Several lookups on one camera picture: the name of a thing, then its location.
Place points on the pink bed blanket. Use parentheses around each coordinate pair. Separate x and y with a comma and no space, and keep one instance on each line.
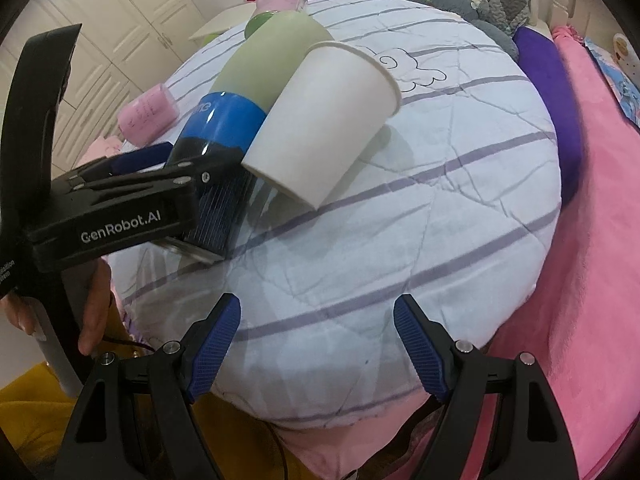
(582,321)

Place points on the dog plush toy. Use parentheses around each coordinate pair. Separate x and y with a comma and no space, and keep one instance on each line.
(626,57)

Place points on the white paper cup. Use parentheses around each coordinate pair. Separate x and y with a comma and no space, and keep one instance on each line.
(333,106)

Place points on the white nightstand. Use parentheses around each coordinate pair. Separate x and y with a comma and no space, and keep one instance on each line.
(223,21)

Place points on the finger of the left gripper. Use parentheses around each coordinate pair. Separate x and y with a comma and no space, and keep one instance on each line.
(224,188)
(125,163)

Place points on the blue cartoon pillow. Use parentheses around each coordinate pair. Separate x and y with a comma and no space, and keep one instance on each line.
(624,90)

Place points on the white striped folded quilt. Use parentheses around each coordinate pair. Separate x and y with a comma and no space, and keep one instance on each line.
(454,202)

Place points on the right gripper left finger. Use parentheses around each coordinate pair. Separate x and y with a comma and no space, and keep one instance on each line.
(134,419)

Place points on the green pink patterned cup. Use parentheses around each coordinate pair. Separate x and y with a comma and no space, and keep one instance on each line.
(266,11)

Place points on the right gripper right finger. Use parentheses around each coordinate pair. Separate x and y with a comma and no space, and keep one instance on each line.
(528,437)

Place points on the cream wardrobe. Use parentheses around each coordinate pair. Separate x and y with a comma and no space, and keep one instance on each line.
(124,48)

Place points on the blue black metal can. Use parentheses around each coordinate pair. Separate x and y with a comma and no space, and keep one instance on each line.
(220,119)

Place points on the person left hand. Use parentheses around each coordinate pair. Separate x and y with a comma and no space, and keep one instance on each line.
(94,320)

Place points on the plain green cup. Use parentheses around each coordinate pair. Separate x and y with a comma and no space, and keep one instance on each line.
(263,64)

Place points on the purple pillow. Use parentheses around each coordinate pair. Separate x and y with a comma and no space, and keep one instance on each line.
(541,62)

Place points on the yellow garment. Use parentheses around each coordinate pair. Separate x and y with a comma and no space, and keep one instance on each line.
(35,412)

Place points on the pink folded blanket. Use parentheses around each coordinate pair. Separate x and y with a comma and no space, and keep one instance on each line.
(101,147)

